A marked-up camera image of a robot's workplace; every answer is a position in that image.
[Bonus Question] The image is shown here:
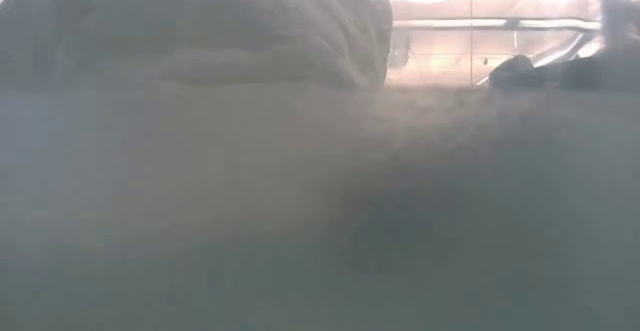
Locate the white garment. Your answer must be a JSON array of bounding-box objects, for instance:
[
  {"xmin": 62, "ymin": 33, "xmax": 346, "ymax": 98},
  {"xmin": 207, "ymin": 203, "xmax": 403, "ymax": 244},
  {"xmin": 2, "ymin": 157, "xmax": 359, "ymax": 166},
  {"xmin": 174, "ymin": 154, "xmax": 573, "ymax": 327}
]
[{"xmin": 0, "ymin": 0, "xmax": 395, "ymax": 95}]

